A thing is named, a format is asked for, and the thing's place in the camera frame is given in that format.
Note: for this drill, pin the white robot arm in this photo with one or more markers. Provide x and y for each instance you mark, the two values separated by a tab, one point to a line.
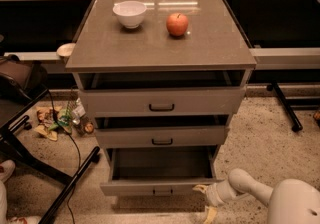
291	201

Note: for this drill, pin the pile of toys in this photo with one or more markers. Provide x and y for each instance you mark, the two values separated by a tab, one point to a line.
71	117

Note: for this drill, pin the red apple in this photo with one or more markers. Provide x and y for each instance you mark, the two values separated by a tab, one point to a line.
177	24

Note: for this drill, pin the black stand leg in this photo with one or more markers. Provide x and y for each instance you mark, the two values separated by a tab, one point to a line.
292	103

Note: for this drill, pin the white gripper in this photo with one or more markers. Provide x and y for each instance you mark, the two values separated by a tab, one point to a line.
212	193

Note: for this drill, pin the small round dish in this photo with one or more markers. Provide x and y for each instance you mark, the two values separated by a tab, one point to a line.
65	50

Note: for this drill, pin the grey drawer cabinet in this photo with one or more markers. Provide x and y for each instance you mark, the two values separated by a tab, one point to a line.
211	54

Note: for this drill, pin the white ceramic bowl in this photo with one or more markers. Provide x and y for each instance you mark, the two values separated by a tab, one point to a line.
130	14

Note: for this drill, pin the grey drawer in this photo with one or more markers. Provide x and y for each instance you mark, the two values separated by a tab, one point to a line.
156	102
162	137
163	171

